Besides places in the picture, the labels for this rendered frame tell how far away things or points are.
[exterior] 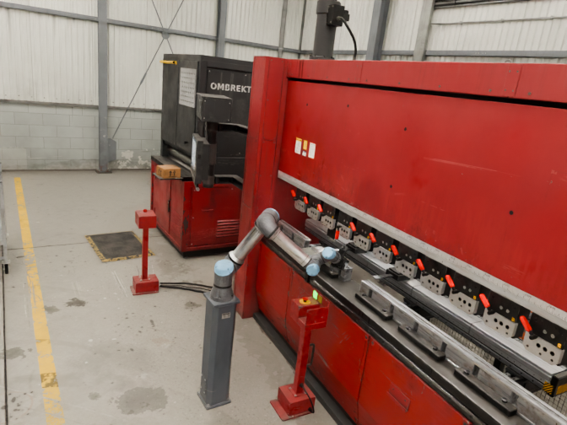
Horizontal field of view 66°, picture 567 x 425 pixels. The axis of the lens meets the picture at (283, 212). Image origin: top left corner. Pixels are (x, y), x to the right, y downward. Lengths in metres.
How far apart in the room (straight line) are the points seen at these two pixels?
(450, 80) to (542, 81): 0.46
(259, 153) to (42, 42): 6.36
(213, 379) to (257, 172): 1.65
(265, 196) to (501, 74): 2.24
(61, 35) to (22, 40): 0.63
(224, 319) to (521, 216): 1.78
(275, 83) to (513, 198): 2.17
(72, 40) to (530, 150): 8.42
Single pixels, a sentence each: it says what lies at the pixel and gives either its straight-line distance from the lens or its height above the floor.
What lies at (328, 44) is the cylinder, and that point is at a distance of 3.49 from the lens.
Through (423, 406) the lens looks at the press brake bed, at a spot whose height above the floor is 0.66.
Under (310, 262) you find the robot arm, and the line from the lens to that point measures 2.62.
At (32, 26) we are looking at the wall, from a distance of 9.37.
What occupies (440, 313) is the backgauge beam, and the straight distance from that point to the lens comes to 2.80.
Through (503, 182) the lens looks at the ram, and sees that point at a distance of 2.11.
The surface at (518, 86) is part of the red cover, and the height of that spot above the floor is 2.21.
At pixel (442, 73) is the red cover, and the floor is 2.24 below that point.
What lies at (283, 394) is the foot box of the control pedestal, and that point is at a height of 0.12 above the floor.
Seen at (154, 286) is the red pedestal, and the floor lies 0.07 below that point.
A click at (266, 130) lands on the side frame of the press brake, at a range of 3.65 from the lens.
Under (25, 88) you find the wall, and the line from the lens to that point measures 9.39.
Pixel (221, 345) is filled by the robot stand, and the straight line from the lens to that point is 2.96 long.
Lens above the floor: 2.12
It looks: 16 degrees down
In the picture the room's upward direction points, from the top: 7 degrees clockwise
